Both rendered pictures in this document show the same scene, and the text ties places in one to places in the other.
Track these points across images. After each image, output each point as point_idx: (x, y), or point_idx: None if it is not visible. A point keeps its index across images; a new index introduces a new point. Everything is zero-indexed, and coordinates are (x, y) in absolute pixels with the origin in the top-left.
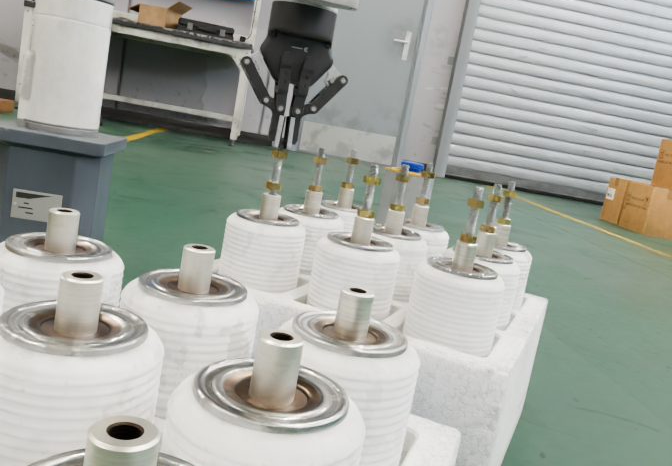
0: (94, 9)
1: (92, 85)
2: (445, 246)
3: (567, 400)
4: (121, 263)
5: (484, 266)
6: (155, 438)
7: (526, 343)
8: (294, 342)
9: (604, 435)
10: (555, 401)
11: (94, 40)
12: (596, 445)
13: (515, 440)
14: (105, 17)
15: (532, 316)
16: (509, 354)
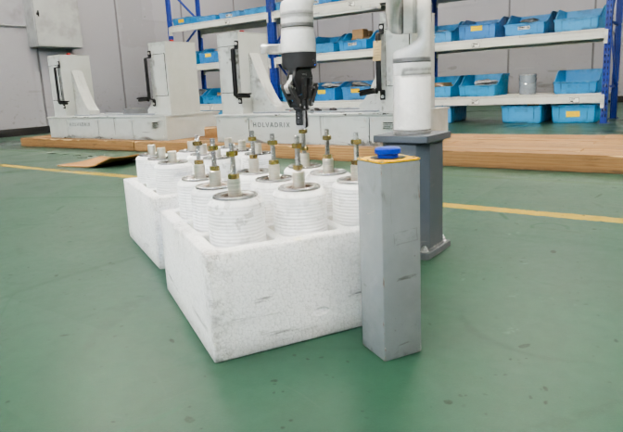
0: (393, 68)
1: (396, 107)
2: (273, 201)
3: (196, 411)
4: (247, 158)
5: (194, 179)
6: (147, 145)
7: (172, 226)
8: (158, 147)
9: (140, 388)
10: (204, 400)
11: (394, 83)
12: (142, 373)
13: (195, 339)
14: (397, 70)
15: (189, 235)
16: (169, 215)
